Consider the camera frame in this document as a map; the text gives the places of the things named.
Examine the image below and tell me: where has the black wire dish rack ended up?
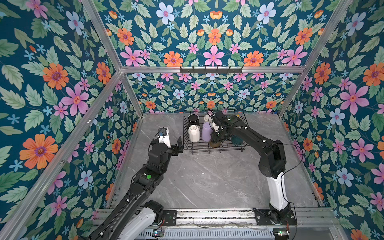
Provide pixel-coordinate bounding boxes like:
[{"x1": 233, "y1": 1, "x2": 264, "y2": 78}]
[{"x1": 183, "y1": 109, "x2": 250, "y2": 154}]

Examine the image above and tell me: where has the olive green glass cup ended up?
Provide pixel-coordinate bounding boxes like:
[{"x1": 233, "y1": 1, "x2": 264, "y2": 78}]
[{"x1": 209, "y1": 139, "x2": 222, "y2": 148}]

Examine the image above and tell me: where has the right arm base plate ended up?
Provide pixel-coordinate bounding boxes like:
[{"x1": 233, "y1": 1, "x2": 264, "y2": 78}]
[{"x1": 252, "y1": 206, "x2": 297, "y2": 226}]

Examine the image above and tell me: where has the black mug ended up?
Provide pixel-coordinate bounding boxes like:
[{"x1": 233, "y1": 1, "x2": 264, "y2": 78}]
[{"x1": 187, "y1": 114, "x2": 200, "y2": 126}]

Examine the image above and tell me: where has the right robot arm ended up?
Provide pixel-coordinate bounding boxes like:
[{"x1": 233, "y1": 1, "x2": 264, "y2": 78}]
[{"x1": 210, "y1": 111, "x2": 291, "y2": 225}]

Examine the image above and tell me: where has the red interior white mug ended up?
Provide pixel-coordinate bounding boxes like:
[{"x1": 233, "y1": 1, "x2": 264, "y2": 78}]
[{"x1": 204, "y1": 114, "x2": 212, "y2": 123}]

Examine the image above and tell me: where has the cream mug green handle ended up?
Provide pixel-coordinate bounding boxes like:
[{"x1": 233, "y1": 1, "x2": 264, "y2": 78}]
[{"x1": 231, "y1": 136, "x2": 244, "y2": 146}]

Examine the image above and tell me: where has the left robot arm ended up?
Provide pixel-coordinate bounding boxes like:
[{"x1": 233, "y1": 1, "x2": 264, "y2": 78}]
[{"x1": 79, "y1": 136, "x2": 184, "y2": 240}]

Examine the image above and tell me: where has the cream mug with handle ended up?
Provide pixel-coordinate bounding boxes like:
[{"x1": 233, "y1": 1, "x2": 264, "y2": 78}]
[{"x1": 188, "y1": 125, "x2": 201, "y2": 143}]

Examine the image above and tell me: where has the black wall hook rail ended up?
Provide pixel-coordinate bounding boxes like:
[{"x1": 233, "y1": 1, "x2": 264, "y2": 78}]
[{"x1": 179, "y1": 66, "x2": 243, "y2": 75}]

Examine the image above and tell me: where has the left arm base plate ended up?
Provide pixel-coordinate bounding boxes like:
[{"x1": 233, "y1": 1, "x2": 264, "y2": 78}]
[{"x1": 135, "y1": 209, "x2": 178, "y2": 227}]

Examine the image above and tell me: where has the lilac plastic cup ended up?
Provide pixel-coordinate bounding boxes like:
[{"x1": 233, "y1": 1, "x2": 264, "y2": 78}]
[{"x1": 201, "y1": 122, "x2": 213, "y2": 142}]

